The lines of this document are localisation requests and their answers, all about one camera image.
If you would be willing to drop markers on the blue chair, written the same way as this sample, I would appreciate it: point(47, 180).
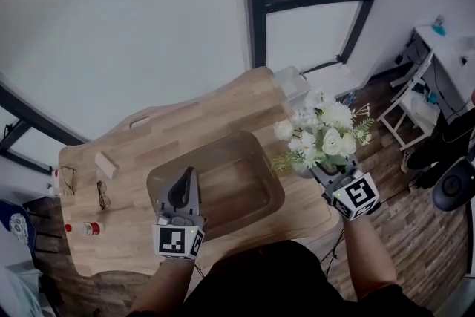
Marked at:
point(31, 234)

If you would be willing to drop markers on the white patterned cushion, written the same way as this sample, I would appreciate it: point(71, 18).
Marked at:
point(18, 226)

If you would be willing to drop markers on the small clear bottle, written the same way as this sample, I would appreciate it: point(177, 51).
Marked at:
point(55, 187)

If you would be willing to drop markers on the thin black frame glasses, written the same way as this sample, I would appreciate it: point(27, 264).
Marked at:
point(68, 178)

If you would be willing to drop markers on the clear plastic bin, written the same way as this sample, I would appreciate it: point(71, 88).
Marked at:
point(293, 85)

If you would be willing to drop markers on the person's right forearm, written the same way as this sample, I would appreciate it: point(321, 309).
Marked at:
point(371, 263)

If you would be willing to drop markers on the white desk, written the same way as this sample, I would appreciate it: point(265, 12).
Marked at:
point(445, 55)

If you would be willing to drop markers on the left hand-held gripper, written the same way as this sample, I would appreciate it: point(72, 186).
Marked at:
point(174, 239)

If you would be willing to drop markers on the white flowers bouquet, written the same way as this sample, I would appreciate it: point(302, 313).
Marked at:
point(334, 141)

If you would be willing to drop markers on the person's left forearm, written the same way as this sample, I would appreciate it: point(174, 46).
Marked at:
point(163, 289)

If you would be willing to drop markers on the teal cup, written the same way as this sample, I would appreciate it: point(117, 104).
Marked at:
point(432, 97)

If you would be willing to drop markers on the black office chair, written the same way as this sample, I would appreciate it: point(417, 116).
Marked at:
point(452, 185)

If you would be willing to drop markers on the teal desk object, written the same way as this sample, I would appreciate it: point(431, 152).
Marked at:
point(439, 27)

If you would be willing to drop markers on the red cap water bottle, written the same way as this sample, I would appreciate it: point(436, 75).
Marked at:
point(87, 229)

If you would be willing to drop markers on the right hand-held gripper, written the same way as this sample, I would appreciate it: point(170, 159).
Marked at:
point(356, 196)

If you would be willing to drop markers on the clear plastic tray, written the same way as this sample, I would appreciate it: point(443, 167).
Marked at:
point(237, 178)

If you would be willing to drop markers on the small beige oblong piece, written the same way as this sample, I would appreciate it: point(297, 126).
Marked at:
point(139, 121)

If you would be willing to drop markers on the light wooden block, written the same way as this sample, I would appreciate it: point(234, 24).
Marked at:
point(105, 164)

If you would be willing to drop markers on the person's black shirt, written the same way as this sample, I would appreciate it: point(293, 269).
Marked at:
point(259, 282)

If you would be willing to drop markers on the dark green plastic part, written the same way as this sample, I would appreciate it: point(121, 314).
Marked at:
point(419, 87)

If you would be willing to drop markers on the clear bottle blue label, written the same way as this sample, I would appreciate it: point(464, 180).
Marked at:
point(349, 98)

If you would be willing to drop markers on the white wooden chair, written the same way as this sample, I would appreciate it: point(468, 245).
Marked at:
point(415, 111)

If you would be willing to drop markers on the brown frame glasses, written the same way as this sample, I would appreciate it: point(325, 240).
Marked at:
point(105, 200)

